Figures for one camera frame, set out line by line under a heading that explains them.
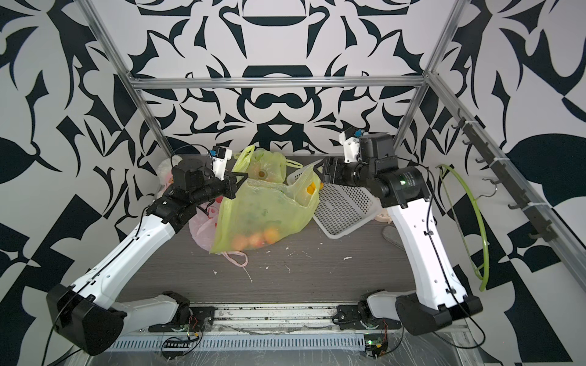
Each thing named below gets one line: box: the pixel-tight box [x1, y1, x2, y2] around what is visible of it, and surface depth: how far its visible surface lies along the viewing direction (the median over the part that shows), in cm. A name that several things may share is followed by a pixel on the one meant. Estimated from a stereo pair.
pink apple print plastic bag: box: [188, 196, 223, 253], surface depth 90 cm
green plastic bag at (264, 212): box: [209, 164, 321, 254], surface depth 79 cm
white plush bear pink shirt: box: [154, 157, 174, 201], surface depth 104 cm
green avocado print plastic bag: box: [231, 144, 303, 183], surface depth 93 cm
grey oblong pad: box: [381, 225, 406, 251], surface depth 93 cm
